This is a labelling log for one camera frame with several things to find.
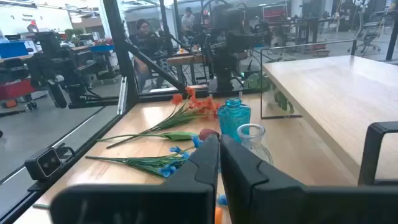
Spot orange artificial flower bunch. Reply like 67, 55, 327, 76
105, 86, 222, 150

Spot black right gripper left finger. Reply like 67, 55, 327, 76
49, 133, 220, 224

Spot blue artificial flower bunch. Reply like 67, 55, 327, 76
85, 135, 228, 207

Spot wooden shelf with black frame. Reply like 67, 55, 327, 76
260, 39, 398, 187

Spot blue glass vase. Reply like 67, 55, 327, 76
216, 98, 251, 144

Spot grey office chair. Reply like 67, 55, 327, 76
354, 9, 382, 54

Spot clear glass vase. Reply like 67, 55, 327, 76
236, 123, 274, 166

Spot dark red artificial tulip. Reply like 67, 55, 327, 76
96, 128, 220, 143

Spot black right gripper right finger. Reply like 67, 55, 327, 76
220, 134, 398, 224

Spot black table-level camera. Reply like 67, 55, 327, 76
24, 142, 76, 191

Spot large-leaf green potted plant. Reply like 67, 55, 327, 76
243, 73, 295, 114

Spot black aluminium table frame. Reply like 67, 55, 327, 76
0, 0, 268, 224

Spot person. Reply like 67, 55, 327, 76
181, 6, 196, 34
129, 18, 164, 93

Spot silver aluminium rail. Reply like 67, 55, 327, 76
116, 76, 128, 116

